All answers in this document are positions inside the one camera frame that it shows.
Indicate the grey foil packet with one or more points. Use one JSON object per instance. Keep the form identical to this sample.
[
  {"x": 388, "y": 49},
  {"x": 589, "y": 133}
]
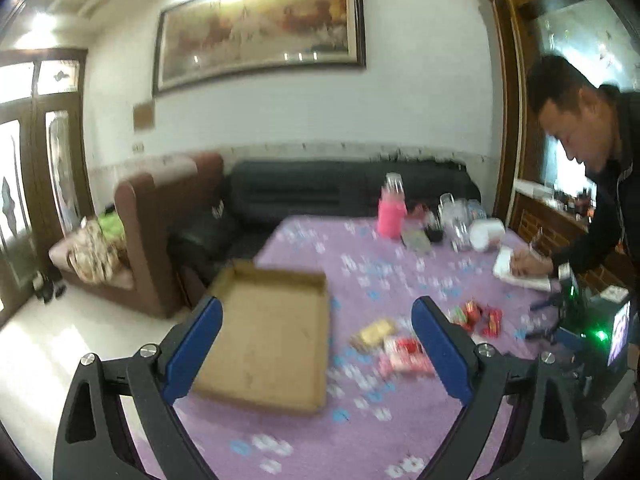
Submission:
[{"x": 416, "y": 241}]

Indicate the shallow cardboard box tray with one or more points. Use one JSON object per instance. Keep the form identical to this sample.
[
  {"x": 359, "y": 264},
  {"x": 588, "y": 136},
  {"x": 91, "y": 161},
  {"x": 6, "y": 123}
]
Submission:
[{"x": 273, "y": 348}]

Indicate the silver pen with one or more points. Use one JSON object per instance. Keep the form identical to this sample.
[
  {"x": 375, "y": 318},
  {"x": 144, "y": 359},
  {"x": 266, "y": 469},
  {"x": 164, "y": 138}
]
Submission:
[{"x": 534, "y": 242}]

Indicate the wooden cabinet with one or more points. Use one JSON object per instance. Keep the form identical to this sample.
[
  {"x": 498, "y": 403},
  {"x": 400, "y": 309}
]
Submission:
[{"x": 530, "y": 209}]

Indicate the floral cushion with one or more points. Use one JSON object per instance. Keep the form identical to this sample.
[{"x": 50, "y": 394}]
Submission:
[{"x": 97, "y": 247}]

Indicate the idle black gripper device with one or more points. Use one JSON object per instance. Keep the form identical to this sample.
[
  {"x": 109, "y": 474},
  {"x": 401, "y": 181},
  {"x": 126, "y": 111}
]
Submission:
[{"x": 589, "y": 334}]

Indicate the man in black jacket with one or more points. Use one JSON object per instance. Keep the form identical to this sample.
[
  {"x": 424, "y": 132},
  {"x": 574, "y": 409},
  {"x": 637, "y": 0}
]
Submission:
[{"x": 599, "y": 128}]

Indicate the black small cup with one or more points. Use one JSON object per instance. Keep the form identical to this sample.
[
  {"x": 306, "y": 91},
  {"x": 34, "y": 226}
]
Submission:
[{"x": 434, "y": 233}]

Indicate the yellow biscuit packet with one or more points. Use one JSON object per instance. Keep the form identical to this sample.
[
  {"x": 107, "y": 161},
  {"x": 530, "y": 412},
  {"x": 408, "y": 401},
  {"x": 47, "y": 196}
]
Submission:
[{"x": 373, "y": 335}]

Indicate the red white snack packet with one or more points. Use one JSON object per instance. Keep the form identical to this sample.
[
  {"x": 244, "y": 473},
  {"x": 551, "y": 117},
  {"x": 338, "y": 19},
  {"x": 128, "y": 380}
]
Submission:
[{"x": 404, "y": 356}]

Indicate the pink sleeved glass bottle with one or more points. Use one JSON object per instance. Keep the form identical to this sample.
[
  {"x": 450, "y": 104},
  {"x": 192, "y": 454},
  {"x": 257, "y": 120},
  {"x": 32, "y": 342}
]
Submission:
[{"x": 391, "y": 207}]

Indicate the wooden glass door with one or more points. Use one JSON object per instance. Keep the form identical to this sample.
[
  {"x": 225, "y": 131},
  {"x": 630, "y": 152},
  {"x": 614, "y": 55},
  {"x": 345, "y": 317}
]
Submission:
[{"x": 44, "y": 180}]

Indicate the man's writing hand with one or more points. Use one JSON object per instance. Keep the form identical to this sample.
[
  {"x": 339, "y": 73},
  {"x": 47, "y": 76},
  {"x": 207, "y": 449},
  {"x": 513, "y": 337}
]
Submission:
[{"x": 522, "y": 263}]

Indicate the purple floral tablecloth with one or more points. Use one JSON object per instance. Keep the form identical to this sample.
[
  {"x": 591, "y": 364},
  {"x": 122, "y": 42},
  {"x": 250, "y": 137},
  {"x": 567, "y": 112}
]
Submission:
[{"x": 371, "y": 428}]

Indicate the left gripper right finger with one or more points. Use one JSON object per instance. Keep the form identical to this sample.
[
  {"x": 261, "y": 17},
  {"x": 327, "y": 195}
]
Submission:
[{"x": 541, "y": 440}]

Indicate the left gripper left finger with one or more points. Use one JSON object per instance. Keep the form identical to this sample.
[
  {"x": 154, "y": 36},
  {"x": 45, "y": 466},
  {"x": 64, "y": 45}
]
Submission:
[{"x": 94, "y": 440}]

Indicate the framed landscape painting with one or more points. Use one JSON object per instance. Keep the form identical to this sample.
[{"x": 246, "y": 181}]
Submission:
[{"x": 201, "y": 40}]

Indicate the black leather sofa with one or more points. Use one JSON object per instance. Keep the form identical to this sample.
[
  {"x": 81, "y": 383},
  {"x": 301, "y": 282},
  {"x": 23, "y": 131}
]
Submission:
[{"x": 259, "y": 194}]

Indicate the dark red foil packet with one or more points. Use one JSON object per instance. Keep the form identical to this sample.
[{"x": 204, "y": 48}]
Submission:
[{"x": 468, "y": 315}]

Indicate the red candy packet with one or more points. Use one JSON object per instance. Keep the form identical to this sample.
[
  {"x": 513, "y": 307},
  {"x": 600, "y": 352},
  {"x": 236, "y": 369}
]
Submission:
[{"x": 493, "y": 325}]

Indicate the white plastic jar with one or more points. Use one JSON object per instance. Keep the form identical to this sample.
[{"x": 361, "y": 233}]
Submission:
[{"x": 485, "y": 234}]

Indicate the clear glass cup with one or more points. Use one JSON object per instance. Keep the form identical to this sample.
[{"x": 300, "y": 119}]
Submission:
[{"x": 454, "y": 219}]

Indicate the brown armchair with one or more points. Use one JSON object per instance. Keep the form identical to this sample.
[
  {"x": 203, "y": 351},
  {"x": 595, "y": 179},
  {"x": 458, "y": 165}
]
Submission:
[{"x": 149, "y": 204}]

